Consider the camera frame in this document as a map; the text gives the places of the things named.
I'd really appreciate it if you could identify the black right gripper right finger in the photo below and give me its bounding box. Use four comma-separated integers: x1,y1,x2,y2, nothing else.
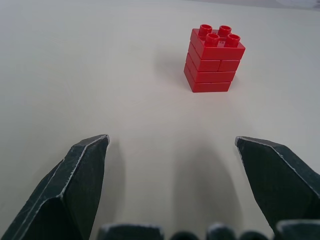
234,135,320,235

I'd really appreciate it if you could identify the red brick block stack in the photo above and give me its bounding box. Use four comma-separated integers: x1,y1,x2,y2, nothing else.
183,24,246,94

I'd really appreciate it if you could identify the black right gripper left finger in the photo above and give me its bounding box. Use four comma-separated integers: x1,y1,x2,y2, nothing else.
0,134,110,240

